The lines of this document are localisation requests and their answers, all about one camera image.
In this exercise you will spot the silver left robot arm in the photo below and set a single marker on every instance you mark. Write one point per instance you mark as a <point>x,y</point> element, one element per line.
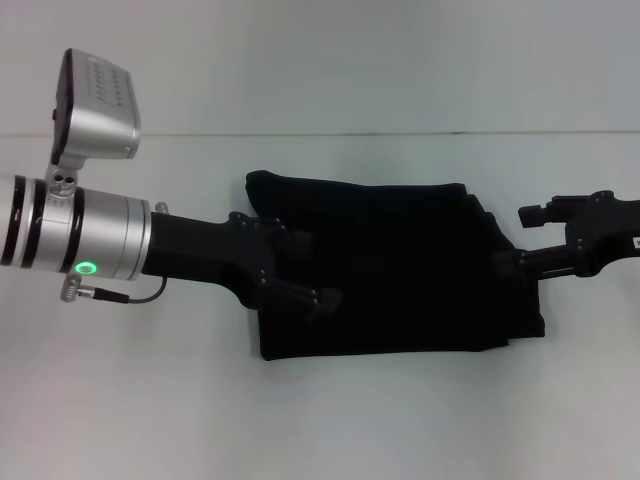
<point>65,230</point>

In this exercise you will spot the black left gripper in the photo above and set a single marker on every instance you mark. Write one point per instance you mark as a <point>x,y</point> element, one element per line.
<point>210,260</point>

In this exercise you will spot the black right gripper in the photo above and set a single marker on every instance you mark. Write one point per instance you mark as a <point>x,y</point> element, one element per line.
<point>605,235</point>

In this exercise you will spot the black t-shirt with white print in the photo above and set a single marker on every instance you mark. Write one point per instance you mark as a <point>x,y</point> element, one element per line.
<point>400,280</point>

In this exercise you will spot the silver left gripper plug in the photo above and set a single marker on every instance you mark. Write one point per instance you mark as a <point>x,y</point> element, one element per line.
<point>162,207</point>

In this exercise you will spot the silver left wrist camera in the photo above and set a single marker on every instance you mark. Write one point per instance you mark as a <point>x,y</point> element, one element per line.
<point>95,115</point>

